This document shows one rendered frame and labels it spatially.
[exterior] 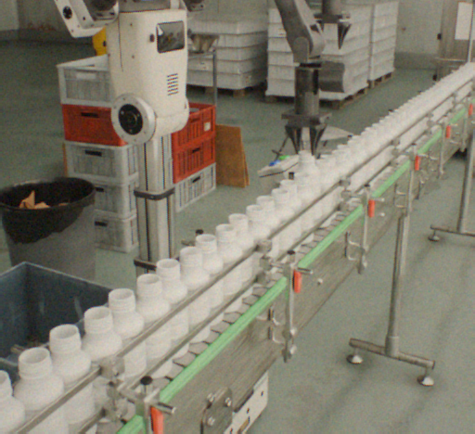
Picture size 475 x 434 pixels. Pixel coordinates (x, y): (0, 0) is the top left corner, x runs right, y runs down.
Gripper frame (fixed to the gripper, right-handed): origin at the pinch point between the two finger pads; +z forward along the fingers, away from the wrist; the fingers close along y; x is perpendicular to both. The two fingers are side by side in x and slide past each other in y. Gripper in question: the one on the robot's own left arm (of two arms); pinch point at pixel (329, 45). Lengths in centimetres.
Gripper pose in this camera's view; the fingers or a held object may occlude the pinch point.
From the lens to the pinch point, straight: 192.7
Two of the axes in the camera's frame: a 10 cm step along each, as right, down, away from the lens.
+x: -4.9, 3.0, -8.2
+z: 0.1, 9.4, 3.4
